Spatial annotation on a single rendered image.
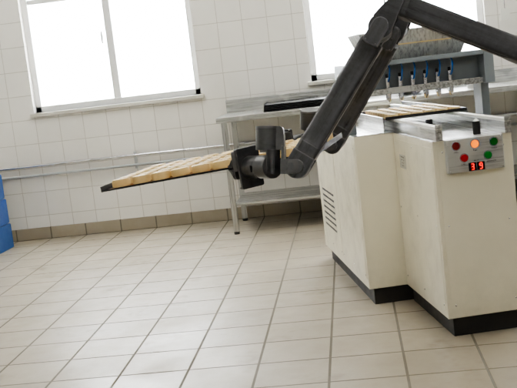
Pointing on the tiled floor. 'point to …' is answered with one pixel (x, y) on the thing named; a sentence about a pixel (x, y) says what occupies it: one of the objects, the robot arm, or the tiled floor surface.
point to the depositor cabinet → (365, 213)
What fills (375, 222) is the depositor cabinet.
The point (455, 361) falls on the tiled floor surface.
